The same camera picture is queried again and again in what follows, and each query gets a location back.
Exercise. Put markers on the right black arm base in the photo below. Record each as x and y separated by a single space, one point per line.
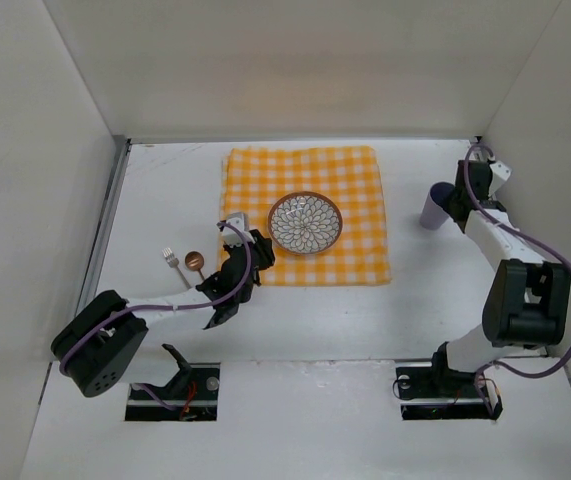
423 396

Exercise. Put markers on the yellow white checkered cloth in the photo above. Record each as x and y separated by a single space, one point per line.
254 179

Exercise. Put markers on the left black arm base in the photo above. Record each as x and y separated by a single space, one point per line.
190 395

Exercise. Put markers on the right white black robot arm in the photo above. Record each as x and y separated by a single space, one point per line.
527 303

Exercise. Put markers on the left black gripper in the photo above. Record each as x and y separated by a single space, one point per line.
258 248

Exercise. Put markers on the lilac paper cup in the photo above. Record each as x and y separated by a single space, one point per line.
433 214

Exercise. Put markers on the floral patterned bowl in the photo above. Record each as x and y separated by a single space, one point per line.
305 223

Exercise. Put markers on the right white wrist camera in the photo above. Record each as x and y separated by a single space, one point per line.
499 175

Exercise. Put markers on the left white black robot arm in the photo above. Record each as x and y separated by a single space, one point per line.
96 348

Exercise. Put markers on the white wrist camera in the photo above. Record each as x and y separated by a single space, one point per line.
234 230
499 175

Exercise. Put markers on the copper spoon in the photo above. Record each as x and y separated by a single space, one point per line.
194 261

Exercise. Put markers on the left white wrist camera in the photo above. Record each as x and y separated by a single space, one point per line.
234 230

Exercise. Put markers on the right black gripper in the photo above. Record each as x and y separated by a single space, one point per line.
456 201

